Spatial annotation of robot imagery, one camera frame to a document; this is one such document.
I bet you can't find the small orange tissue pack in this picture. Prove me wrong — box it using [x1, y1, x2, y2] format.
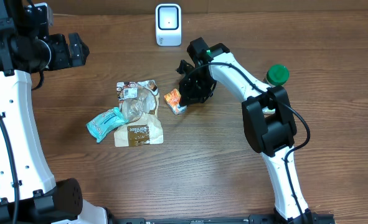
[164, 88, 187, 115]

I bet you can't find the beige brown snack bag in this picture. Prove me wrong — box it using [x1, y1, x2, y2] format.
[114, 80, 164, 147]

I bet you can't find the teal wet wipes pack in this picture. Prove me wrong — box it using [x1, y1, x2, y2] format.
[86, 107, 128, 143]

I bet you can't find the green lid jar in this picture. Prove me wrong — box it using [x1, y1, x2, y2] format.
[264, 64, 290, 86]

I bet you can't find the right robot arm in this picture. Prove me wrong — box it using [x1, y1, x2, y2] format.
[177, 37, 314, 223]

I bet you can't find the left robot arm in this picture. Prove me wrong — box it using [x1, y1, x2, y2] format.
[0, 0, 111, 223]

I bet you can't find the cardboard backboard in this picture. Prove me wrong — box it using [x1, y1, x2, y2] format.
[47, 0, 368, 16]

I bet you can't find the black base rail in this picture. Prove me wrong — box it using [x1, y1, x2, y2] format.
[116, 213, 336, 224]

